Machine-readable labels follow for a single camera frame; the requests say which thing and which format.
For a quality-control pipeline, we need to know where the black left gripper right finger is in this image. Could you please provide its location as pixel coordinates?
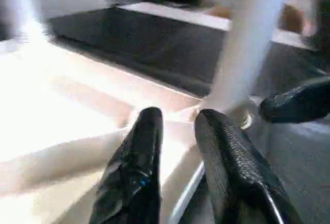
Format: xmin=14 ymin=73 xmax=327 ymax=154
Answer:
xmin=194 ymin=108 xmax=303 ymax=224

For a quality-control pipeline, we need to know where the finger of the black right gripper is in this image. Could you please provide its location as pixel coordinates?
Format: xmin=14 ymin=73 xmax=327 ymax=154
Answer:
xmin=258 ymin=75 xmax=330 ymax=125

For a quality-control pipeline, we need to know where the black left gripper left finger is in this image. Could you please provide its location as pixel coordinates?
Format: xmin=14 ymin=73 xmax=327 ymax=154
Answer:
xmin=88 ymin=106 xmax=165 ymax=224

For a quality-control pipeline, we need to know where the white plastic table top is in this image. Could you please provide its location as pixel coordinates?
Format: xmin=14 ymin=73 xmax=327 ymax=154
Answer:
xmin=0 ymin=38 xmax=254 ymax=224

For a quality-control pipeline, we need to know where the black table mat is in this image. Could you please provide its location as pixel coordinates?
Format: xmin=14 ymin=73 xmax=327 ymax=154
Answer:
xmin=48 ymin=6 xmax=330 ymax=224

